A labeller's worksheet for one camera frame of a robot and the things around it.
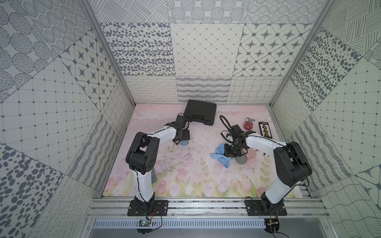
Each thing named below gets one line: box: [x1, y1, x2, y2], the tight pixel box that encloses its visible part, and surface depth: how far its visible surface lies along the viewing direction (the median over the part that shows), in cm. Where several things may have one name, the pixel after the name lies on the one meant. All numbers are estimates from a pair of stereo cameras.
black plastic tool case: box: [184, 99, 217, 126], surface depth 114 cm
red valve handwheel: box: [243, 122, 254, 131], surface depth 106 cm
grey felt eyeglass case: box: [235, 154, 248, 165], surface depth 90 cm
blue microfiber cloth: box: [210, 143, 232, 169], surface depth 88 cm
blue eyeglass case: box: [180, 140, 190, 146], surface depth 99 cm
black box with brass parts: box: [257, 121, 273, 139], surface depth 106 cm
